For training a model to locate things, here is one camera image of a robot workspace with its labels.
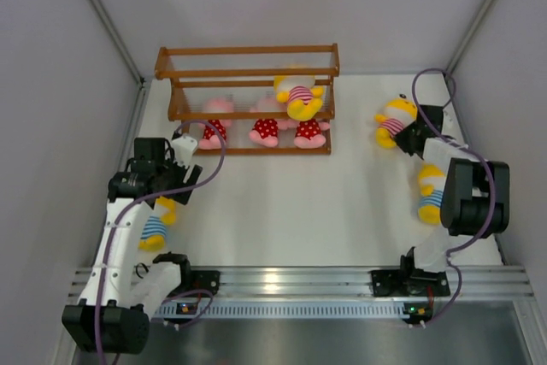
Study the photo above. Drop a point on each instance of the brown wooden two-tier shelf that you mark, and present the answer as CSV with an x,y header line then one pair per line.
x,y
244,75

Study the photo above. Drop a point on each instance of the yellow plush toy blue stripes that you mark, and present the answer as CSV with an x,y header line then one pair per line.
x,y
431,182

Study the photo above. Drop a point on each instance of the aluminium mounting rail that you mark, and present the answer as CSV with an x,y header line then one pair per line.
x,y
475,282

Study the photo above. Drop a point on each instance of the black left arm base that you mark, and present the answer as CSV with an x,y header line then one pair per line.
x,y
205,279

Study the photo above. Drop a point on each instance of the pink plush toy polka dress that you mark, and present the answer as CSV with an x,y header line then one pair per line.
x,y
265,131

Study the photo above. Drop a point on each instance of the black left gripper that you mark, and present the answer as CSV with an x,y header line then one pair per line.
x,y
180,169

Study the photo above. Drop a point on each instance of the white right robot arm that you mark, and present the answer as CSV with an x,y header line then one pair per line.
x,y
462,194

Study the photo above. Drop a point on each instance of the pink plush toy on shelf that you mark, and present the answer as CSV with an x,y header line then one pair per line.
x,y
215,132

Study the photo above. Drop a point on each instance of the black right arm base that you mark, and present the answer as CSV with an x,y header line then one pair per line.
x,y
397,283

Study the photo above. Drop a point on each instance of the yellow plush toy on shelf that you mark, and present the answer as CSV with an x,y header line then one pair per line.
x,y
302,97

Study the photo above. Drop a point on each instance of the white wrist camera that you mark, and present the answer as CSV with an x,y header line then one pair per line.
x,y
184,147
448,122

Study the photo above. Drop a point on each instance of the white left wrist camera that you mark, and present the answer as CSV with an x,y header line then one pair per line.
x,y
184,147

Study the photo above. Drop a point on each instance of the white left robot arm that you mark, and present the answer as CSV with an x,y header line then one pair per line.
x,y
111,315

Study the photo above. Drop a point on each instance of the yellow plush toy pink stripes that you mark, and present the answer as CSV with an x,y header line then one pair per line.
x,y
396,115

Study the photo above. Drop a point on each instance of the grey slotted cable duct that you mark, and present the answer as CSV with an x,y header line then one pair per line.
x,y
287,310

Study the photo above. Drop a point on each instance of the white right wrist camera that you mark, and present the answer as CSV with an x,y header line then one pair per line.
x,y
448,122

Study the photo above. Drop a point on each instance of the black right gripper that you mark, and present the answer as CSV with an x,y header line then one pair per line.
x,y
401,139

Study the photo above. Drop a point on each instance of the pink plush toy red dress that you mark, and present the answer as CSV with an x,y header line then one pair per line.
x,y
309,134

